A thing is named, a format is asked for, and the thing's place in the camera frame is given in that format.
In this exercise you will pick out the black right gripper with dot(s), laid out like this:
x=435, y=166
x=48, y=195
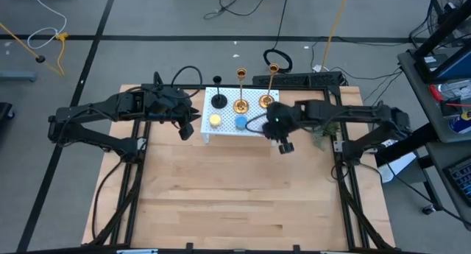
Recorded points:
x=281, y=121

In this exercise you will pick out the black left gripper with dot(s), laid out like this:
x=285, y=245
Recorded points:
x=165, y=105

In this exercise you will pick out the yellow candle jar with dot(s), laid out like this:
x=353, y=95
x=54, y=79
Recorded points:
x=215, y=120

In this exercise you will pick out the gold candlestick holder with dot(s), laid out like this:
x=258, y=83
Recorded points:
x=241, y=106
x=265, y=101

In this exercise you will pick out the black candlestick holder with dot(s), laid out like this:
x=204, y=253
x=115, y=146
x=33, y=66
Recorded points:
x=219, y=101

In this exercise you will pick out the blue candle jar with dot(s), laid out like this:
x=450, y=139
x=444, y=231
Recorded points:
x=241, y=121

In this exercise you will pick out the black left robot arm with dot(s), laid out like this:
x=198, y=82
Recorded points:
x=92, y=112

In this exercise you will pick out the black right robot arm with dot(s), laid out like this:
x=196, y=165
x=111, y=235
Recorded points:
x=349, y=112

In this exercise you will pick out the white perforated shelf riser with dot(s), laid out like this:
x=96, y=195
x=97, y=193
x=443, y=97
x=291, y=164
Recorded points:
x=228, y=130

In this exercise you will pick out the green artificial succulent plant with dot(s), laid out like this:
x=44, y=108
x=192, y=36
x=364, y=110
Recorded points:
x=319, y=140

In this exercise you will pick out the white paper sheet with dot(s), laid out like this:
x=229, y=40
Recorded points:
x=397, y=169

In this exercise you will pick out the gray equipment cart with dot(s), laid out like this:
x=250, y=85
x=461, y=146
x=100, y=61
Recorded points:
x=416, y=110

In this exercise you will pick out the red tool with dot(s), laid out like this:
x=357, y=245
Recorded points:
x=436, y=92

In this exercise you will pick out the blue and yellow can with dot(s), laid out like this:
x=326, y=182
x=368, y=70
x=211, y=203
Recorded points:
x=460, y=123

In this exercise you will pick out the gray metal floor base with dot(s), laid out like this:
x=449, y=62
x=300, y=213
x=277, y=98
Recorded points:
x=16, y=76

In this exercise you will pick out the black stand beam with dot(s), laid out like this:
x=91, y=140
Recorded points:
x=441, y=27

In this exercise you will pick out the black caster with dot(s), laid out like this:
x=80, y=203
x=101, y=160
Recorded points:
x=5, y=111

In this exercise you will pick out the blue box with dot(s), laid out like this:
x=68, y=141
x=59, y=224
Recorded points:
x=460, y=66

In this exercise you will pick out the black keyboard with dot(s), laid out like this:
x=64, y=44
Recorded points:
x=461, y=180

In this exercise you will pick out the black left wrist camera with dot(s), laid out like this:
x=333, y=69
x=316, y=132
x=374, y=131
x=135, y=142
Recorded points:
x=186, y=131

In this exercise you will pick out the black aluminium table frame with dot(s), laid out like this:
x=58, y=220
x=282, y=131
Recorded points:
x=305, y=88

